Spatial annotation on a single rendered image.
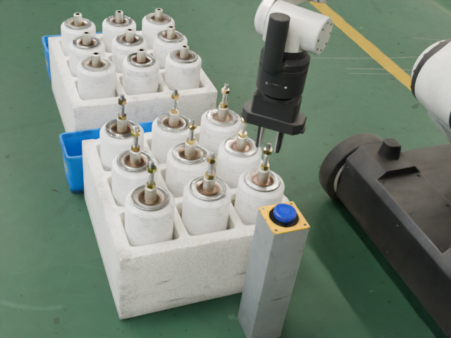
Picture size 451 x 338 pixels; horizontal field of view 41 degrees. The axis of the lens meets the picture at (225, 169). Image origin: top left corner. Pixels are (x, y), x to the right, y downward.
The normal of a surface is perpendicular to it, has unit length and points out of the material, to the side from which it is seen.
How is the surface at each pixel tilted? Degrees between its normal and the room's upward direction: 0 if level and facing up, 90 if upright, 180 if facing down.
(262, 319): 90
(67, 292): 0
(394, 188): 0
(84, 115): 90
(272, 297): 90
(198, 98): 90
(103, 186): 0
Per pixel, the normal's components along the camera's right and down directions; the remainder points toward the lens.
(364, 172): -0.59, -0.44
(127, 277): 0.35, 0.61
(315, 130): 0.11, -0.78
